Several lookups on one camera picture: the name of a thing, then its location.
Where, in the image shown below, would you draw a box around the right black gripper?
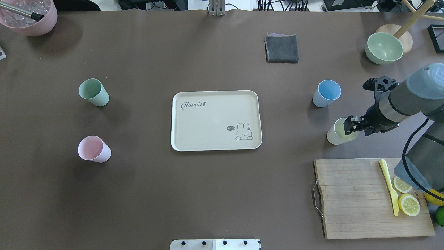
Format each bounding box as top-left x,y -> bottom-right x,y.
345,104 -> 399,136

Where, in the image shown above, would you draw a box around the cream plastic cup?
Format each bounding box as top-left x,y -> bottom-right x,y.
327,118 -> 359,145

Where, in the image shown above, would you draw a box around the pink plastic cup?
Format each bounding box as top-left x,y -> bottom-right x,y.
78,135 -> 111,163

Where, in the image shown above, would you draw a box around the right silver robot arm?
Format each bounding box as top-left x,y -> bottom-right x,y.
344,63 -> 444,194

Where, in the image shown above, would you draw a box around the black mirror tray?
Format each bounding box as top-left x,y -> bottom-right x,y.
427,24 -> 444,53

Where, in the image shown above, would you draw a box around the cream rabbit tray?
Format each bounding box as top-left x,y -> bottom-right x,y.
171,90 -> 262,152

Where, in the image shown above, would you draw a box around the blue plastic cup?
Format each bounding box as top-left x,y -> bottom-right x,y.
312,80 -> 342,108

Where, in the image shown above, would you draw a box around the wooden cutting board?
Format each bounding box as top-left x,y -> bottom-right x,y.
314,158 -> 435,240

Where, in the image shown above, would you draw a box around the lemon half slice upper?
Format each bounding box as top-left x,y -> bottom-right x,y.
393,176 -> 413,193

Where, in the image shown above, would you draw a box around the lemon half slice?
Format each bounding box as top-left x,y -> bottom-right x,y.
393,176 -> 413,193
398,193 -> 421,216

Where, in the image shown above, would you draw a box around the yellow plastic knife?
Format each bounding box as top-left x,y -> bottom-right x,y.
379,159 -> 399,216

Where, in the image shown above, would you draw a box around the green plastic bowl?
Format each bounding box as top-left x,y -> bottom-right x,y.
365,33 -> 404,65

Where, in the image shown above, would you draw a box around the lemon half slice lower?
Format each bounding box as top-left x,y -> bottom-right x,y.
398,193 -> 421,216

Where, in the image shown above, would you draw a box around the grey folded cloth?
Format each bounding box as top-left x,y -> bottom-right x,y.
264,33 -> 299,63

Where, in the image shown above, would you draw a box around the whole lemon near lime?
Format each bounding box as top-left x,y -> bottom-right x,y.
424,189 -> 444,206

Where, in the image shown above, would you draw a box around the green lime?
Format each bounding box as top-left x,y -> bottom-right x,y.
435,206 -> 444,227

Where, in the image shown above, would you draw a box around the green plastic cup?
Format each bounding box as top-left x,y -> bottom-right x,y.
79,78 -> 109,107

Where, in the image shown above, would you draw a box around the metal tongs in bowl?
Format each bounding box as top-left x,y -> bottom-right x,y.
0,1 -> 45,21

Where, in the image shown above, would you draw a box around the pink bowl with ice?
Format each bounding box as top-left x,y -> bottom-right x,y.
0,0 -> 58,36

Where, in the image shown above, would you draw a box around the aluminium frame post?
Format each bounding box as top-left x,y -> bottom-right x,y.
208,0 -> 225,16

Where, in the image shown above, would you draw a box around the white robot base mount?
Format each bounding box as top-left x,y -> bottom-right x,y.
169,238 -> 261,250

